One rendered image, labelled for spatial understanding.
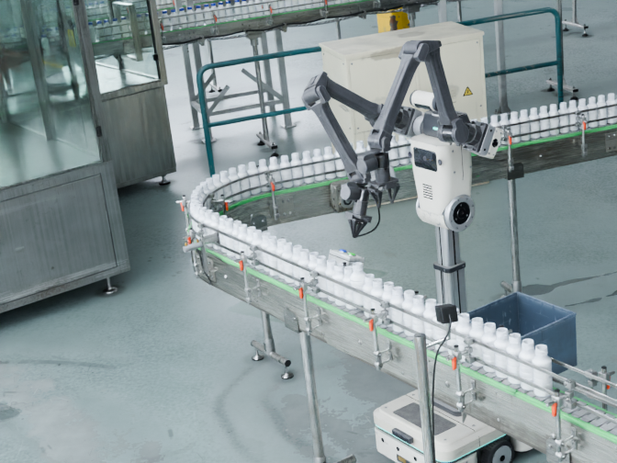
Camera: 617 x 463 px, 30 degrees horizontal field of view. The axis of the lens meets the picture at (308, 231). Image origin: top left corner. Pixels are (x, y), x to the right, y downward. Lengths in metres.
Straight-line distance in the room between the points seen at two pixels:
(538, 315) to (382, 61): 4.19
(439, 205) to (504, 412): 1.22
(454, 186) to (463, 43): 4.00
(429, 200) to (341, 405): 1.47
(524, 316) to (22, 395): 3.06
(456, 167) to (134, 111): 5.20
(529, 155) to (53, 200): 2.92
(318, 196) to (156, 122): 3.83
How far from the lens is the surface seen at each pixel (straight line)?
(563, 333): 4.43
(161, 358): 6.67
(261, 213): 5.99
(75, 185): 7.37
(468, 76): 8.77
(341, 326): 4.50
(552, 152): 6.56
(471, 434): 5.06
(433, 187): 4.80
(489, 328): 3.85
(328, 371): 6.24
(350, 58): 8.39
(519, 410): 3.82
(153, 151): 9.74
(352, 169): 4.65
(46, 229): 7.35
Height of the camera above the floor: 2.80
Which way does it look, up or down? 20 degrees down
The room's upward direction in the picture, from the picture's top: 7 degrees counter-clockwise
